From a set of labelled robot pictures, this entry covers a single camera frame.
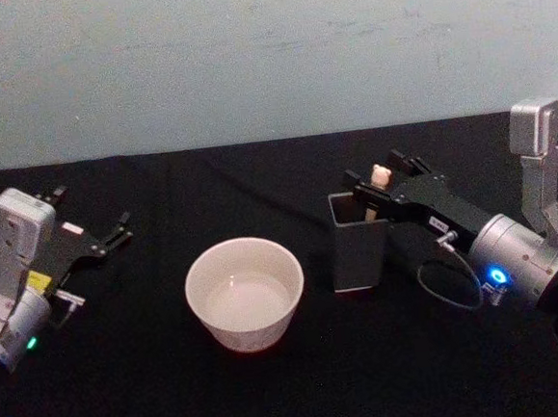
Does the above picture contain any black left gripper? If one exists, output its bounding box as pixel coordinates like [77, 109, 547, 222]
[19, 180, 139, 300]

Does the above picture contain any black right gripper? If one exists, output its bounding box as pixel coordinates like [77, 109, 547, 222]
[341, 142, 496, 264]

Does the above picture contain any wooden spoon with bear head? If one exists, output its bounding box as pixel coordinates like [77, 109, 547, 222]
[360, 162, 397, 223]

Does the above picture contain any dark grey square holder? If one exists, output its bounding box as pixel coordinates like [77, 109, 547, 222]
[326, 187, 397, 295]

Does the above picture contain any white ceramic bowl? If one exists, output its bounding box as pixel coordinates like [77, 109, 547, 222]
[180, 232, 311, 358]

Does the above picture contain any black table cloth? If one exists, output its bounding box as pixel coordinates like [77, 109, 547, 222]
[0, 107, 558, 417]

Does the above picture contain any thin dark gripper cable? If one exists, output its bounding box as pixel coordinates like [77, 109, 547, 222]
[412, 227, 487, 316]

